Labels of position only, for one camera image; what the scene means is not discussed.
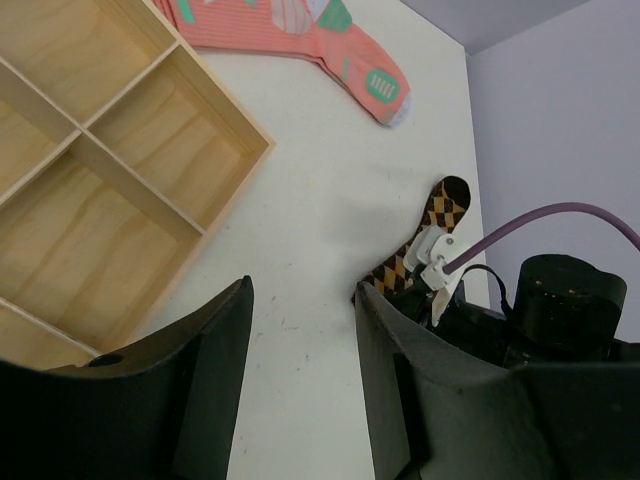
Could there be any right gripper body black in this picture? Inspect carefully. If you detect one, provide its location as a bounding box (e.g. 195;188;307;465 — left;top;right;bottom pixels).
426;254;639;369

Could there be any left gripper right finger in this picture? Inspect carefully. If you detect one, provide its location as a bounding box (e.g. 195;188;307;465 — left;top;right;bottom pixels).
355;283;639;479

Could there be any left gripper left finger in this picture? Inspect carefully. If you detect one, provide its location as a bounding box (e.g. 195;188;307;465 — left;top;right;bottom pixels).
1;277;254;479

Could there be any brown orange argyle sock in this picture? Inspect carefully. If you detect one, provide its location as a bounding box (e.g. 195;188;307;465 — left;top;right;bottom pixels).
361;176;471;324

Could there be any wooden compartment tray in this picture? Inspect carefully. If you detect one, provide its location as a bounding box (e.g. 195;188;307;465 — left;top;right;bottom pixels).
1;1;273;369

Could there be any pink patterned sock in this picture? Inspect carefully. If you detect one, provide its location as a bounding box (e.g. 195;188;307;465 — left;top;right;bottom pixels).
154;0;411;128

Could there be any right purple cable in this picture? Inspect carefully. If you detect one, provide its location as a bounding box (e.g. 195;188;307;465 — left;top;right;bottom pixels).
442;201;640;276

